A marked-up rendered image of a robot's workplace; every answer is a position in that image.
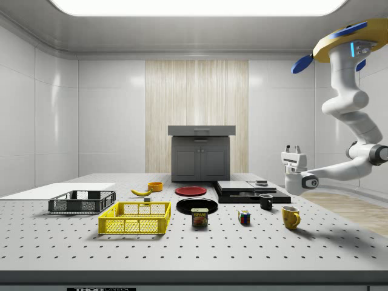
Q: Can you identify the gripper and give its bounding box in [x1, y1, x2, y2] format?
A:
[281, 145, 307, 167]

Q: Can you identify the black mug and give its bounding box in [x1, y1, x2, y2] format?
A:
[259, 193, 274, 210]

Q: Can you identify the yellow mug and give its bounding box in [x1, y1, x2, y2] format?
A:
[281, 206, 302, 230]

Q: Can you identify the white cabinet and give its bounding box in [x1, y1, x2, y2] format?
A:
[171, 135, 232, 183]

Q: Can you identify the red plate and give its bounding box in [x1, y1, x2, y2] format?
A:
[175, 186, 208, 196]

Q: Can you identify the flat-sided can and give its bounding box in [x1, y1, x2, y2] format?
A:
[191, 207, 210, 227]

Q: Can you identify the white drawer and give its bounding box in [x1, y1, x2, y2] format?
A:
[167, 125, 236, 138]

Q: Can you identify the black plate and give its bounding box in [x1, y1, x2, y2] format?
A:
[176, 197, 219, 215]

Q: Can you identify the drone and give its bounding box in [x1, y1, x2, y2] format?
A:
[290, 18, 388, 75]

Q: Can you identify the banana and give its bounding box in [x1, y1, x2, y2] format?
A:
[130, 188, 153, 198]

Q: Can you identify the yellow basket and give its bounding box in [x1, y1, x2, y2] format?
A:
[98, 201, 172, 235]

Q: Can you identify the dark grey basket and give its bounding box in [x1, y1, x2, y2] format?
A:
[47, 190, 117, 215]

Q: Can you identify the white board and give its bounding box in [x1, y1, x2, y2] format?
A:
[0, 182, 116, 200]

